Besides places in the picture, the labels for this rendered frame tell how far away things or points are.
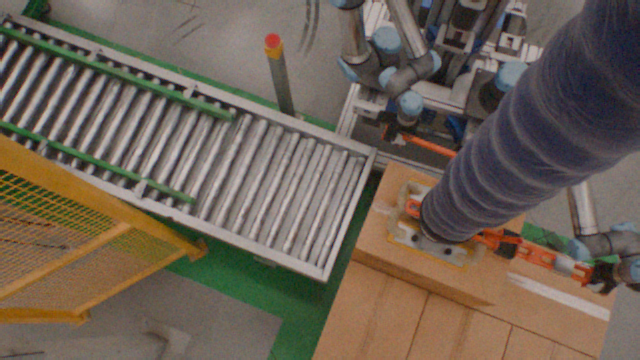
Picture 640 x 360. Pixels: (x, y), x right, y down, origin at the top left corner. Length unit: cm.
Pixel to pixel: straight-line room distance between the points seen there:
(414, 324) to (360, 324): 25
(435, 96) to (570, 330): 124
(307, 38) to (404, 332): 196
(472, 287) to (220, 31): 232
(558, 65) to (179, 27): 310
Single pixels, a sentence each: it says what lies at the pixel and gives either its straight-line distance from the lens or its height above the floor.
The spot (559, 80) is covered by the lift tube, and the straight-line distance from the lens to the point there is 88.
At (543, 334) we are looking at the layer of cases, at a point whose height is 54.
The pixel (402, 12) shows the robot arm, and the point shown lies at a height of 153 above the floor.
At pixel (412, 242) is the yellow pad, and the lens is 220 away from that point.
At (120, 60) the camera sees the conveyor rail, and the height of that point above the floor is 59.
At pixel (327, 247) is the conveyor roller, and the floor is 55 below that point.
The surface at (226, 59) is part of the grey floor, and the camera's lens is 357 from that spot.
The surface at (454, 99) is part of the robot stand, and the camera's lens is 242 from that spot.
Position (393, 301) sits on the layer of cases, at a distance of 260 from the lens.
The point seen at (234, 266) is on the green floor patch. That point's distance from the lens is 318.
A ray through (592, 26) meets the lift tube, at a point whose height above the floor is 250.
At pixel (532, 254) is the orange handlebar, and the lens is 218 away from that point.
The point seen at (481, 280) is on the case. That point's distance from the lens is 226.
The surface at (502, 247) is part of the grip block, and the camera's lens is 215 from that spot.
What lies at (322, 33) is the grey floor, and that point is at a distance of 360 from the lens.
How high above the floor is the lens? 312
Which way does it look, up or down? 75 degrees down
